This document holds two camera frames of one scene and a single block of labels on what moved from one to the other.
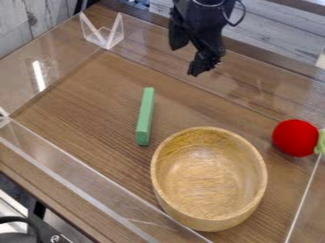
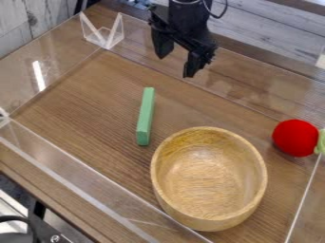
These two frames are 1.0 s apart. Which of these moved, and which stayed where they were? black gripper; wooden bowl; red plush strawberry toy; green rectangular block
Moved: black gripper
Stayed: wooden bowl; green rectangular block; red plush strawberry toy
